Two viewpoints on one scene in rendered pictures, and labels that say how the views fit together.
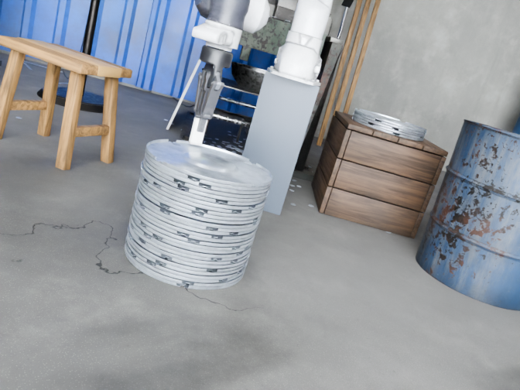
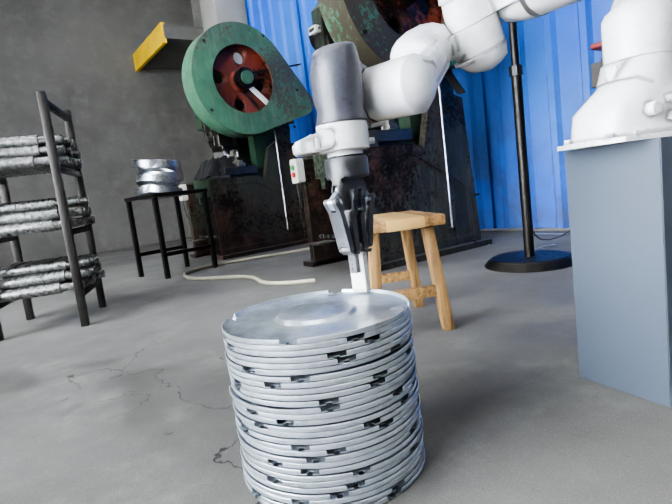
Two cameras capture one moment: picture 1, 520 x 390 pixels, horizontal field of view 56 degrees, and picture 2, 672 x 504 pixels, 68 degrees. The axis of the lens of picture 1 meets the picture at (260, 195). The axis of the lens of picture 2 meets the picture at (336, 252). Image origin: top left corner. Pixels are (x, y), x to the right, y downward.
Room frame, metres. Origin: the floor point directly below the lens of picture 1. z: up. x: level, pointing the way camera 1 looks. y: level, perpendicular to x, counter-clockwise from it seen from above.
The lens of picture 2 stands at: (0.80, -0.58, 0.43)
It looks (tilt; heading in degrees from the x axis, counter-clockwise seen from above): 7 degrees down; 65
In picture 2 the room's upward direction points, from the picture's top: 7 degrees counter-clockwise
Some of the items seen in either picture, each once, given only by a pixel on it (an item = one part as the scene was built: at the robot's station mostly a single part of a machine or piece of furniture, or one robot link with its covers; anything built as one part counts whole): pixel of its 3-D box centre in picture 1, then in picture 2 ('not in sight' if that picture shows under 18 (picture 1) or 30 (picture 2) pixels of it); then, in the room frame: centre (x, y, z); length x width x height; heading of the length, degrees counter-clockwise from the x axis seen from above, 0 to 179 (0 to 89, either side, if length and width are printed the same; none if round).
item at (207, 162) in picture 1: (210, 161); (316, 312); (1.08, 0.13, 0.25); 0.29 x 0.29 x 0.01
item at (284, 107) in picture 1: (274, 141); (647, 263); (1.70, 0.00, 0.23); 0.18 x 0.18 x 0.45; 89
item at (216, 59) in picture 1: (213, 67); (348, 182); (1.19, 0.19, 0.44); 0.08 x 0.07 x 0.09; 28
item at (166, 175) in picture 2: not in sight; (167, 215); (1.22, 3.00, 0.40); 0.45 x 0.40 x 0.79; 112
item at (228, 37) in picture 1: (216, 35); (328, 141); (1.17, 0.20, 0.51); 0.13 x 0.12 x 0.05; 118
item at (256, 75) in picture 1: (261, 81); not in sight; (2.50, 0.15, 0.36); 0.34 x 0.34 x 0.10
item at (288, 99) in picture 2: not in sight; (262, 147); (2.18, 3.65, 0.87); 1.53 x 0.99 x 1.74; 13
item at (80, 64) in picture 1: (59, 103); (394, 270); (1.59, 0.72, 0.16); 0.34 x 0.24 x 0.34; 71
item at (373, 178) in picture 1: (372, 170); not in sight; (1.98, -0.41, 0.18); 0.40 x 0.38 x 0.35; 3
